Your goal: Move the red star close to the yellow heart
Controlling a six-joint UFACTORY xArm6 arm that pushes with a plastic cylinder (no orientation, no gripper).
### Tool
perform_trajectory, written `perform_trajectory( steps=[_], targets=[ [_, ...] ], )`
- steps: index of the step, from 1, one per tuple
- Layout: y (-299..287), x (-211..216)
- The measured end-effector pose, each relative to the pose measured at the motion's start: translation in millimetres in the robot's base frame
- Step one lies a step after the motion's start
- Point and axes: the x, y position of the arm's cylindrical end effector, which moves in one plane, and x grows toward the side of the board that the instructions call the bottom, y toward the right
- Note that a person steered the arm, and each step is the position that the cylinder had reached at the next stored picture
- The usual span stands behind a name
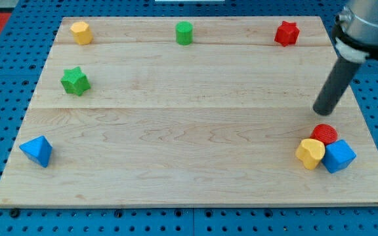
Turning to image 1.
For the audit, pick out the wooden board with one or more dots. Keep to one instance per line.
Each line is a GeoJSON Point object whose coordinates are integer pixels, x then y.
{"type": "Point", "coordinates": [212, 124]}

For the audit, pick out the red star block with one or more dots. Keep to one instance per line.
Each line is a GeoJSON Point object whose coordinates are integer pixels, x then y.
{"type": "Point", "coordinates": [287, 33]}

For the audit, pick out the yellow heart block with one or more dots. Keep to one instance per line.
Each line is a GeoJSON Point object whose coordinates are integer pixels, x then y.
{"type": "Point", "coordinates": [310, 152]}

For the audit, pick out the green cylinder block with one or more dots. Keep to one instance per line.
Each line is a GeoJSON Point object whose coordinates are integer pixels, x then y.
{"type": "Point", "coordinates": [184, 33]}

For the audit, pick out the red round block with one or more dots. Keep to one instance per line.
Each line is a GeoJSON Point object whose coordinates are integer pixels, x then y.
{"type": "Point", "coordinates": [324, 133]}

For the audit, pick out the blue cube block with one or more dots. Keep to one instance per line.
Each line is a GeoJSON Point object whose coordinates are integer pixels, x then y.
{"type": "Point", "coordinates": [338, 156]}

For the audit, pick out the blue triangle block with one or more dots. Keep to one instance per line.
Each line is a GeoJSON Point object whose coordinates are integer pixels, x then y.
{"type": "Point", "coordinates": [38, 150]}

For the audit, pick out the green star block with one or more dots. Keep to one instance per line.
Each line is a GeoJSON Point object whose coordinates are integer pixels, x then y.
{"type": "Point", "coordinates": [74, 81]}

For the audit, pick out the yellow hexagon block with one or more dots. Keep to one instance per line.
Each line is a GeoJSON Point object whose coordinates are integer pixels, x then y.
{"type": "Point", "coordinates": [81, 32]}

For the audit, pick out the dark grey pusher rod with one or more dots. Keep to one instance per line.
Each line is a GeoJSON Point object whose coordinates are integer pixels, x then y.
{"type": "Point", "coordinates": [335, 85]}

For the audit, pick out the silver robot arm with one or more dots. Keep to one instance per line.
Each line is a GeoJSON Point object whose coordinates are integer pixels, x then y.
{"type": "Point", "coordinates": [355, 32]}

